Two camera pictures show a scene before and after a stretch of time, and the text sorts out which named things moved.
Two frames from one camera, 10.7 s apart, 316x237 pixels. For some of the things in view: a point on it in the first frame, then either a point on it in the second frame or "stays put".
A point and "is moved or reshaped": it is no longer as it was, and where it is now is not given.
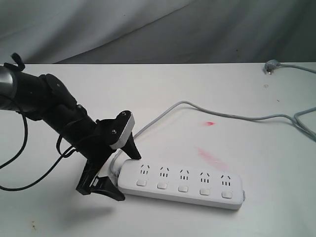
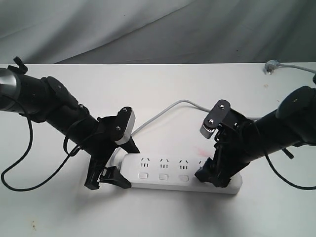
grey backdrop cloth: [125, 31] stays put
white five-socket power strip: [180, 183] is moved or reshaped
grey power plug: [270, 65] stays put
